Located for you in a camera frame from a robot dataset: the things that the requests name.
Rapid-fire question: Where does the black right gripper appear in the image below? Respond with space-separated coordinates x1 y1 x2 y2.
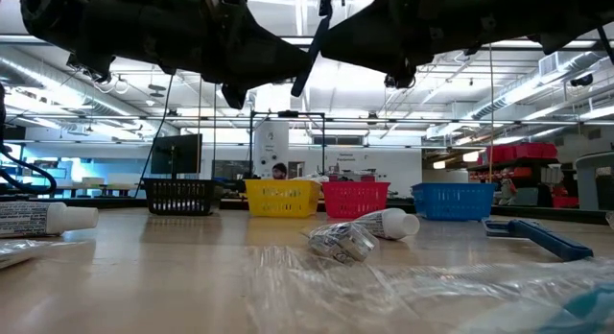
319 0 464 89

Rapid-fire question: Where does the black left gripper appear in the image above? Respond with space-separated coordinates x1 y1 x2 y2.
143 0 313 109

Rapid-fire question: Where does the small white toothpaste tube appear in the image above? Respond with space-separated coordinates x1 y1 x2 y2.
354 207 422 241
0 201 100 239

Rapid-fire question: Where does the packaged silver nail clipper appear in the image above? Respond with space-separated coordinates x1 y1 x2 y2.
306 222 380 266
0 239 73 272

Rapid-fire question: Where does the clear plastic bag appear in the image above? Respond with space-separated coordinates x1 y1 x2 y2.
242 245 614 334

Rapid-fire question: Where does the yellow plastic basket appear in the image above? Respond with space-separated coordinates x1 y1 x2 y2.
244 179 321 219

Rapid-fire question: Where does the red plastic basket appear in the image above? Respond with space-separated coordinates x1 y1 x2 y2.
321 180 391 220

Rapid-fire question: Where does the black plastic basket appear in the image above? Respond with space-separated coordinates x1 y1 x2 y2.
143 178 217 217

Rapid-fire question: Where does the blue plastic basket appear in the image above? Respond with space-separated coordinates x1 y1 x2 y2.
411 181 497 222

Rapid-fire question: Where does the shelf with red bins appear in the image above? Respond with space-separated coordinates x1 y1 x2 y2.
467 141 573 209

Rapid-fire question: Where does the black ceiling device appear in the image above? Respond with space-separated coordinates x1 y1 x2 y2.
569 72 595 88

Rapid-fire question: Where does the black diagonal strut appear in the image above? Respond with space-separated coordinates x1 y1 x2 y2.
596 25 614 66

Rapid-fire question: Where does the thin yellow hanging cord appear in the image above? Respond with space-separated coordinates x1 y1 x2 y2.
487 43 494 184

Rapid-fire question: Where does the silver ventilation duct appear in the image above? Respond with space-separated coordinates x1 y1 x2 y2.
469 49 608 122
0 55 141 118

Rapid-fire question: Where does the thick black cable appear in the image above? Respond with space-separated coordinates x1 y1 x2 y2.
0 82 59 197

